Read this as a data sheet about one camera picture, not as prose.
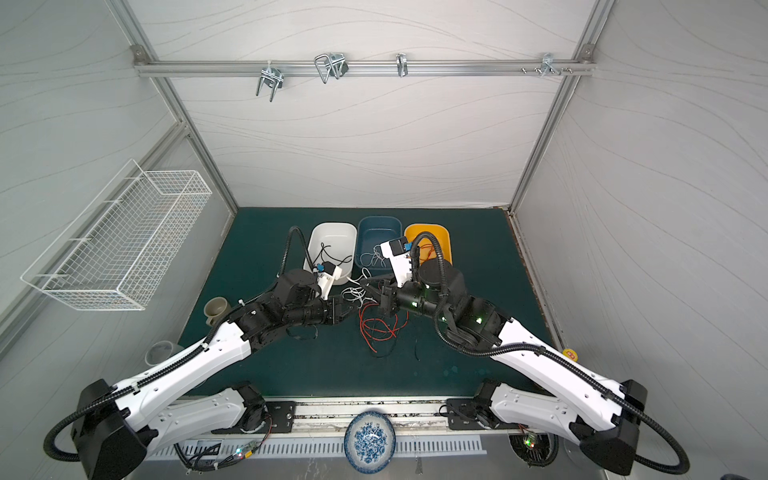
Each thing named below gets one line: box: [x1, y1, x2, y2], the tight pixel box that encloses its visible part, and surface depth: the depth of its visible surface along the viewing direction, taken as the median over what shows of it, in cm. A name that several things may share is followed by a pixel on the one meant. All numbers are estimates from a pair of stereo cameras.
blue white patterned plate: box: [344, 410, 397, 475], surface depth 70 cm
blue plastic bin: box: [355, 216, 403, 271], surface depth 109 cm
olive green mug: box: [203, 297, 232, 327], surface depth 90 cm
